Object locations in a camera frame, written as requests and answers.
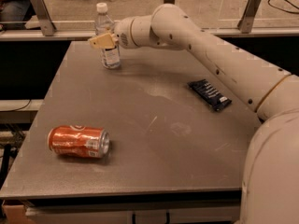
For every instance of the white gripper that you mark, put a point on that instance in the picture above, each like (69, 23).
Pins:
(123, 35)

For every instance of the clear plastic water bottle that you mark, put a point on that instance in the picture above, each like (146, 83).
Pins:
(104, 26)

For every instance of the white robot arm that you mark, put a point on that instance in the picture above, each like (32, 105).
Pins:
(270, 186)

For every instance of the seated person in background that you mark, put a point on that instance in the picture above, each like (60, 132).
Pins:
(12, 14)

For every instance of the orange soda can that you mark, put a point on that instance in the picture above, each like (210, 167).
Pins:
(79, 141)

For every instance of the dark blue snack wrapper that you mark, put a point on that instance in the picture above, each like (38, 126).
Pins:
(210, 94)

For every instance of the cardboard box under table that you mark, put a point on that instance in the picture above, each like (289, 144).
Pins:
(15, 213)

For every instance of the left metal bracket post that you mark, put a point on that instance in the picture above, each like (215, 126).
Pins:
(45, 22)

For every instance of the right metal bracket post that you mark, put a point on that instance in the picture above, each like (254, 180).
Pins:
(246, 23)

